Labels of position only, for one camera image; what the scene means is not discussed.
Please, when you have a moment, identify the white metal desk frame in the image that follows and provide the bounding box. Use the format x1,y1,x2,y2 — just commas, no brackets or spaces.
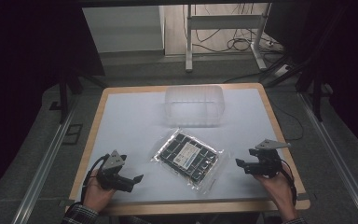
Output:
185,3,273,74

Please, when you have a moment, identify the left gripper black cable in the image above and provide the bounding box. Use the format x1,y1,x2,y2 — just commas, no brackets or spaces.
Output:
81,153,110,194

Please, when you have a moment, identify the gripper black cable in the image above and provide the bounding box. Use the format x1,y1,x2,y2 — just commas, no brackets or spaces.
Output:
81,153,110,194
279,159,298,207

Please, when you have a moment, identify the white power strip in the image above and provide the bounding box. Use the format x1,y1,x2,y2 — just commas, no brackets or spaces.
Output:
273,63,292,78

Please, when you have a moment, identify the black floor cable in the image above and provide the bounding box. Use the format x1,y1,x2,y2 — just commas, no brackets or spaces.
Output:
268,98,305,142

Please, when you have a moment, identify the clear plastic storage box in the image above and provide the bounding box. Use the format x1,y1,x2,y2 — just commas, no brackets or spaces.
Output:
163,84,226,128

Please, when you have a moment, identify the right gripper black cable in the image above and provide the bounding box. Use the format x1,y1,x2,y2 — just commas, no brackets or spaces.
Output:
279,159,298,207

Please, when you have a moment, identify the person's right hand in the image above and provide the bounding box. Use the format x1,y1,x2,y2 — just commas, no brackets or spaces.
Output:
254,168,298,220

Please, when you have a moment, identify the white cabinet panel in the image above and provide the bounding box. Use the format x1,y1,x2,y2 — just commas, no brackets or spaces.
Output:
82,5,166,54

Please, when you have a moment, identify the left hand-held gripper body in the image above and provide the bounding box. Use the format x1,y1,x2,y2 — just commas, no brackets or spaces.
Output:
97,149,135,193

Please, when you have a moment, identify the clear bag of dark packets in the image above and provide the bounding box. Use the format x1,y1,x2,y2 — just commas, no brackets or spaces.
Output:
150,128,226,195

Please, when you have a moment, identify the black tripod stand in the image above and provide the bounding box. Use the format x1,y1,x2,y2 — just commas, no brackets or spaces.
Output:
262,6,334,123
49,55,106,125

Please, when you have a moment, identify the tangle of black floor cables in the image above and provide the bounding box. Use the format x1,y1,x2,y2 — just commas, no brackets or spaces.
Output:
183,3,285,54

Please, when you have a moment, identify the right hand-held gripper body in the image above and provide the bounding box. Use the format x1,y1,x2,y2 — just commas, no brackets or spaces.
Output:
243,138,292,179

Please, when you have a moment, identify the person's left hand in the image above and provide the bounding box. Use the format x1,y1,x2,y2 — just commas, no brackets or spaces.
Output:
82,168,117,214

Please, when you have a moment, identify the aluminium floor rail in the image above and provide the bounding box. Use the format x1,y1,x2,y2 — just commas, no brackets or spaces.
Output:
297,92,358,224
11,98,78,224

